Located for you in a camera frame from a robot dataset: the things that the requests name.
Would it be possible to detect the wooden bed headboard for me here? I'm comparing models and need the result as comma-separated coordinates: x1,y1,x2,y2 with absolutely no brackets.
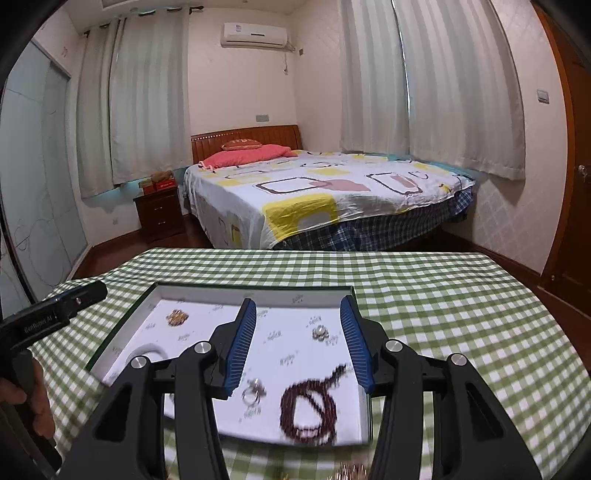
191,124,303,164

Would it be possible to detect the wide white curtain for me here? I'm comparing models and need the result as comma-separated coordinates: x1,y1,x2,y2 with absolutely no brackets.
394,0,527,181
108,7,190,185

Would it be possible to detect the silver ring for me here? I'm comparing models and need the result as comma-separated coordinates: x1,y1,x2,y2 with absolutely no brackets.
240,378,267,407

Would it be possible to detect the blue plaid bed skirt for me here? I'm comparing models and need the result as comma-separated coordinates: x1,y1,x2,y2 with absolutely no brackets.
272,187,476,252

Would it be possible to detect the narrow white curtain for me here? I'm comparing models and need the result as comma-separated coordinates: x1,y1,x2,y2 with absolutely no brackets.
339,0,411,155
76,18,125,200

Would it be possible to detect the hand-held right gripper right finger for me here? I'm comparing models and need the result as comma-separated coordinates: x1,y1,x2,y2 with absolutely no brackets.
339,296,543,480

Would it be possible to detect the bed with patterned cover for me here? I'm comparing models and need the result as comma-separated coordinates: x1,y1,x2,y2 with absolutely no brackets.
184,148,476,250

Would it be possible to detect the dark box with white lining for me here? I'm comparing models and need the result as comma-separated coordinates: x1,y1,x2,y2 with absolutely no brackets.
87,282,372,446

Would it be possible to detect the dark wooden nightstand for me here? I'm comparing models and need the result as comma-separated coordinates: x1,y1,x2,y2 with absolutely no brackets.
133,187,185,244

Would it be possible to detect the white jade bangle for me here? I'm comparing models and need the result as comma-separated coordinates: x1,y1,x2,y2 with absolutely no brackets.
124,344,168,370

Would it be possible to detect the white air conditioner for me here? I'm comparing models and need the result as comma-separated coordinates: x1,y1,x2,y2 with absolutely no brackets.
220,21,296,51

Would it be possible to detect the green checked tablecloth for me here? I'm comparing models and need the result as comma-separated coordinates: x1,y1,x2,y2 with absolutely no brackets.
30,248,591,480

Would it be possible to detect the dark curtain rod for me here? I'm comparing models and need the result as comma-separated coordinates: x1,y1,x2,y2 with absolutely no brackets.
83,4,204,38

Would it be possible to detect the frosted glass sliding wardrobe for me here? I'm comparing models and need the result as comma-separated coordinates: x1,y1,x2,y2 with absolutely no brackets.
0,39,93,324

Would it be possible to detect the brown wooden door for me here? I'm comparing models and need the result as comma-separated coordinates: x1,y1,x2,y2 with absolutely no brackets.
531,4,591,319

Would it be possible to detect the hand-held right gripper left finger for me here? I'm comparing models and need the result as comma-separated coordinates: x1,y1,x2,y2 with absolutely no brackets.
78,298,258,480

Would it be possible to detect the pink pillow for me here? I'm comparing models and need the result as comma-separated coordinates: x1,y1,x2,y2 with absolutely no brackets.
196,144,296,169

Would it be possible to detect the person's left hand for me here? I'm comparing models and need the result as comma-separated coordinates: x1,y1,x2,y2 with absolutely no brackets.
0,364,57,440

